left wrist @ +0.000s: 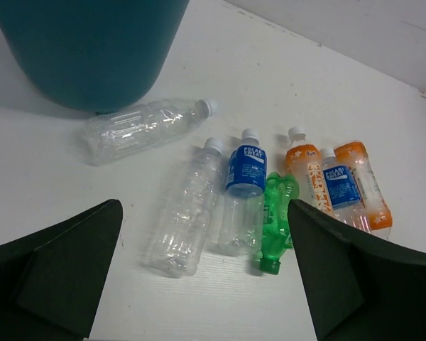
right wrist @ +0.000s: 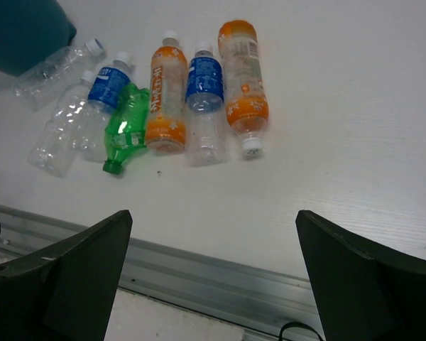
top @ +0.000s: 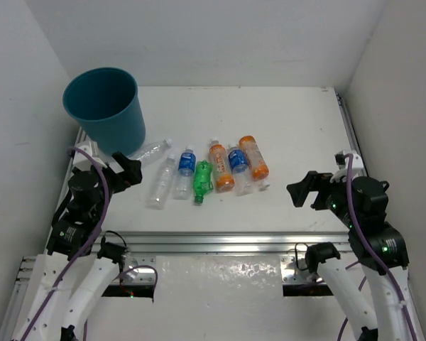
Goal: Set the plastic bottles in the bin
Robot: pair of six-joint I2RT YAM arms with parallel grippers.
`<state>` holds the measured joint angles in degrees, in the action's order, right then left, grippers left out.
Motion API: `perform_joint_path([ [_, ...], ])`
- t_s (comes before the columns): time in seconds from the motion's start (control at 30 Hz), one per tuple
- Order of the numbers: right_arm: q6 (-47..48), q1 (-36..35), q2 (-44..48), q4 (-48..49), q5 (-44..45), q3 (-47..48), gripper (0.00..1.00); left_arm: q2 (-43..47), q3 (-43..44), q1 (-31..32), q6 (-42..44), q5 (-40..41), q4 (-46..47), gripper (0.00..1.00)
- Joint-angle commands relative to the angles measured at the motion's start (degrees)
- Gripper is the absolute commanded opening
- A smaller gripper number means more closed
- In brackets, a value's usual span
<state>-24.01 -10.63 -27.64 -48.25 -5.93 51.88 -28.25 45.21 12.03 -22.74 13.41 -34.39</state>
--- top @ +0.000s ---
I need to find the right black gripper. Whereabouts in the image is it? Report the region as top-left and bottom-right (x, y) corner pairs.
(287, 168), (359, 227)

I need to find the orange label bottle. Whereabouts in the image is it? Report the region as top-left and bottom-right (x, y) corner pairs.
(239, 135), (270, 191)
(209, 138), (235, 193)

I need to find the blue label bottle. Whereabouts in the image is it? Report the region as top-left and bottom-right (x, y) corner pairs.
(173, 145), (196, 200)
(227, 144), (253, 196)

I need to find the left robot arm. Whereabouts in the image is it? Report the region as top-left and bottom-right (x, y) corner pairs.
(12, 147), (142, 340)

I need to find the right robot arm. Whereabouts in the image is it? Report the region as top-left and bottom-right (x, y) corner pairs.
(287, 171), (420, 340)

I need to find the clear bottle near bin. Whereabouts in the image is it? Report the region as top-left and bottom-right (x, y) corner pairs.
(128, 139), (173, 168)

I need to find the teal plastic bin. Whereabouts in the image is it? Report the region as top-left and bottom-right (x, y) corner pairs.
(62, 67), (146, 156)

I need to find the clear bottle white cap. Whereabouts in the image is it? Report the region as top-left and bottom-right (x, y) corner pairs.
(146, 153), (176, 210)

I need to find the crushed green bottle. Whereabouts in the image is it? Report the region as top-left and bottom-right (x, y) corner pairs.
(193, 160), (213, 205)

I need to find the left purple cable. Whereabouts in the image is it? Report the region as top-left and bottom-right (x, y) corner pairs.
(19, 146), (158, 341)

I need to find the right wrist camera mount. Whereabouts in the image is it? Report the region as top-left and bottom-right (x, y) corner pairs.
(330, 150), (364, 183)

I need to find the aluminium rail frame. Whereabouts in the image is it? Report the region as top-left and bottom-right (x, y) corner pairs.
(0, 90), (426, 341)

